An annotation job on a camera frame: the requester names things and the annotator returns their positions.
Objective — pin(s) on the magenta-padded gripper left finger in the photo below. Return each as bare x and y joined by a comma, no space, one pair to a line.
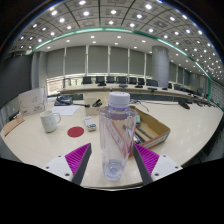
78,158

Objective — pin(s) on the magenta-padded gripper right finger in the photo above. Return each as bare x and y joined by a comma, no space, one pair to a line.
147,158

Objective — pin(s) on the clear plastic water bottle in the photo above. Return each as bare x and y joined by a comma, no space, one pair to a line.
116,133

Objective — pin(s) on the flat round red coaster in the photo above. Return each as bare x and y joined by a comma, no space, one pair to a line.
75,132

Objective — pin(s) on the open cardboard box red label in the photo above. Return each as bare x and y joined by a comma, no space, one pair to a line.
156,128

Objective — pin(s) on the white remote control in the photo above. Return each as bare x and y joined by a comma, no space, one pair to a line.
89,123

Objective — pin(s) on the white ceramic mug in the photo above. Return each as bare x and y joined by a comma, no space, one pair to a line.
48,121

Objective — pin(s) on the small open cardboard box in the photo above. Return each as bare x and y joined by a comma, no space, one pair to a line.
89,110

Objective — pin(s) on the white paper sheet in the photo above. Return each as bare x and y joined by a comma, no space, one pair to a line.
65,110

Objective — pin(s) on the black stapler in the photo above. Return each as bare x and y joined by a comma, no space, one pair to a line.
96,103

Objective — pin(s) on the black desktop microphone unit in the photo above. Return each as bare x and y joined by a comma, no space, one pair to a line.
184,105

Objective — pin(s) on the white printed carton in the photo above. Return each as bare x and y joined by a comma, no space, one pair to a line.
31,102

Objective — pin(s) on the brown paper envelope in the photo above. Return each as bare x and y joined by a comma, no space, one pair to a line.
12,126

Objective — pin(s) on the long curved conference desk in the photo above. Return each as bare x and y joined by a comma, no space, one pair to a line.
100,88

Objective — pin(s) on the row of black office chairs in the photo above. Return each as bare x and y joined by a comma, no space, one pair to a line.
110,80

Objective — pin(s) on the group of ceiling lights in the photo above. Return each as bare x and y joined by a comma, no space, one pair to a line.
86,13

